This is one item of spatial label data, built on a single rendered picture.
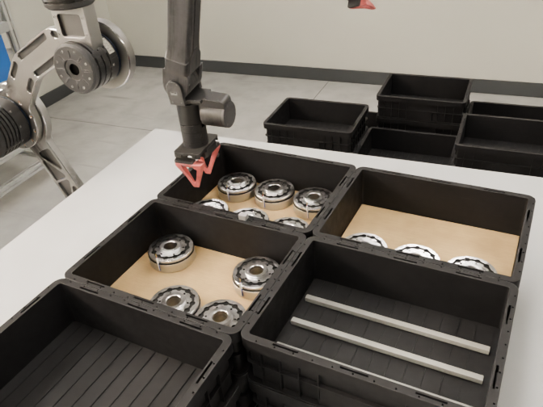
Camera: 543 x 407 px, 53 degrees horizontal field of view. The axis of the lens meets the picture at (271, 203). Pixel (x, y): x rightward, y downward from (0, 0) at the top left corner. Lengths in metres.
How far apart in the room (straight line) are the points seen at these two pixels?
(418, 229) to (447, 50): 2.96
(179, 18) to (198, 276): 0.53
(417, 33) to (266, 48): 1.20
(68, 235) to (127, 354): 0.67
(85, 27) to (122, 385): 0.93
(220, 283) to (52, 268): 0.56
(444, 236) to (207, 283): 0.54
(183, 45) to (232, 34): 3.54
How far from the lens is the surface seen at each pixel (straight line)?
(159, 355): 1.06
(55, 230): 1.72
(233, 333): 0.93
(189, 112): 1.19
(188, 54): 1.11
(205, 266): 1.22
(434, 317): 1.10
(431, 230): 1.30
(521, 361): 1.24
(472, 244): 1.28
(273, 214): 1.35
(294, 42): 4.44
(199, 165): 1.21
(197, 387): 0.87
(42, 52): 1.83
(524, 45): 4.13
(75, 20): 1.59
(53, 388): 1.08
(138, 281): 1.23
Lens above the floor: 1.60
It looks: 33 degrees down
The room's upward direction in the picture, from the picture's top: 5 degrees counter-clockwise
